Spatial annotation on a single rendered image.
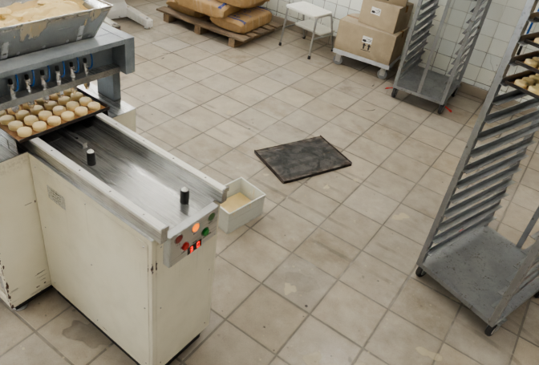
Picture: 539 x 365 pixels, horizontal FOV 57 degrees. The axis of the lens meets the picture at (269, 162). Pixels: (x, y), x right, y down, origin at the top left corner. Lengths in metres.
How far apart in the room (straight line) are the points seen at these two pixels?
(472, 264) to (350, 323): 0.79
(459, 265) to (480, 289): 0.17
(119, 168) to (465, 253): 1.96
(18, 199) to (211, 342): 1.04
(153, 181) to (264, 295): 1.01
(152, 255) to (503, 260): 2.06
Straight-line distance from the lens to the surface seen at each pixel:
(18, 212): 2.23
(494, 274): 2.98
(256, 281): 2.67
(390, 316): 2.71
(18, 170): 2.12
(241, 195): 3.09
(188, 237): 1.73
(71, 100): 2.29
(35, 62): 1.97
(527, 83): 2.31
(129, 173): 1.92
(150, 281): 1.79
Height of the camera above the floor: 1.99
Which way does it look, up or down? 34 degrees down
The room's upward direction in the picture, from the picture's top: 9 degrees clockwise
